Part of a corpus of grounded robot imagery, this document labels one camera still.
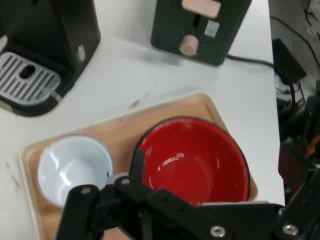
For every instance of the red enamel bowl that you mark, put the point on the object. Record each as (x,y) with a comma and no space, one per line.
(195,160)

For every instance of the beige toaster lever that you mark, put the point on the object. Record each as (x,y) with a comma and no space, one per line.
(200,7)

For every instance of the white enamel cup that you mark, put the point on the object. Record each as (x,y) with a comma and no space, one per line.
(72,165)

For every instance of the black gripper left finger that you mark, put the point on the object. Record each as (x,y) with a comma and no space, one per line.
(82,212)

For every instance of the metal drip tray grille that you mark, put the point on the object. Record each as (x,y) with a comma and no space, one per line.
(15,80)

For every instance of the light wooden tray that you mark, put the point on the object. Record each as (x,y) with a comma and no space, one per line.
(120,130)

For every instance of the beige toaster knob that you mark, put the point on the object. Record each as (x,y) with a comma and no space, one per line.
(189,45)

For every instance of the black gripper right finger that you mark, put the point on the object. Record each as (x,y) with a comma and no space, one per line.
(302,215)

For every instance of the dark green toaster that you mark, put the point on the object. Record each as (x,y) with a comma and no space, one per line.
(170,27)

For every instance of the dark red box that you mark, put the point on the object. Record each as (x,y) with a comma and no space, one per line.
(292,167)

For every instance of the black power adapter box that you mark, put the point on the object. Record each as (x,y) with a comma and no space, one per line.
(287,62)

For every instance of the black coffee machine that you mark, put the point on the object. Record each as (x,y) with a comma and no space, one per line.
(50,30)

